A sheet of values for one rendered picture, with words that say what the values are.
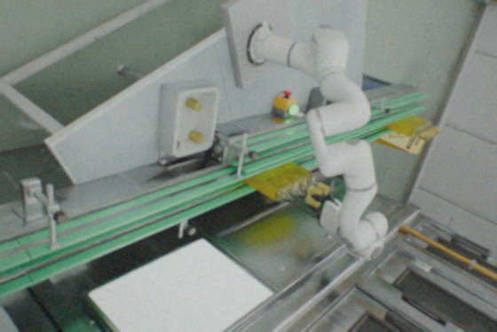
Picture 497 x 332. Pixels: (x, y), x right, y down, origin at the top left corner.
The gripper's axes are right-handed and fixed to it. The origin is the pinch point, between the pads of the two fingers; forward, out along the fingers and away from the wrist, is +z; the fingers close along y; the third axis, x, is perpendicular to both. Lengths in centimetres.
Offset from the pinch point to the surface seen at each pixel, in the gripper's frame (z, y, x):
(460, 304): -47, -17, -30
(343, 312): -32.0, -16.7, 11.6
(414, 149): 141, -83, -294
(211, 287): -11.0, -12.1, 46.2
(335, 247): -11.4, -12.1, -2.9
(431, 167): 239, -193, -536
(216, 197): 18.9, -3.6, 29.3
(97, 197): 17, 6, 70
